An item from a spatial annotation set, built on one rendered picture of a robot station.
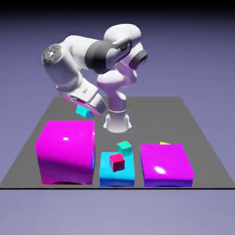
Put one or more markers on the small cyan cube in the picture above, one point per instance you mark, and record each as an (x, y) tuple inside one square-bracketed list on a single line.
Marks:
[(81, 110)]

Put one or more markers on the large purple box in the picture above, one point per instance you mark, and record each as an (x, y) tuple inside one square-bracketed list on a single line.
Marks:
[(165, 161)]

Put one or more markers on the large cyan box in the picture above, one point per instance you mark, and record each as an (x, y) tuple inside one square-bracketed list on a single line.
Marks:
[(117, 177)]

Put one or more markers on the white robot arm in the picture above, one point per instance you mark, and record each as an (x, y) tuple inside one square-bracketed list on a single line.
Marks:
[(117, 86)]

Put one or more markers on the small yellow cube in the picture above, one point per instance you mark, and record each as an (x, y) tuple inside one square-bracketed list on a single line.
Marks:
[(164, 143)]

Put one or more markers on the large magenta box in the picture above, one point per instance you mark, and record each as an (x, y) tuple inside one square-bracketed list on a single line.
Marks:
[(64, 150)]

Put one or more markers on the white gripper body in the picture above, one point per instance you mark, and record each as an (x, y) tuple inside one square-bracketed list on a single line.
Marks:
[(91, 99)]

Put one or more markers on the small red cube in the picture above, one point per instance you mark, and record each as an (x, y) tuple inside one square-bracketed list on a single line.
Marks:
[(117, 162)]

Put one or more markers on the small green cube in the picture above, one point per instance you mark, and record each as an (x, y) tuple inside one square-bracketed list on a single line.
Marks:
[(124, 147)]

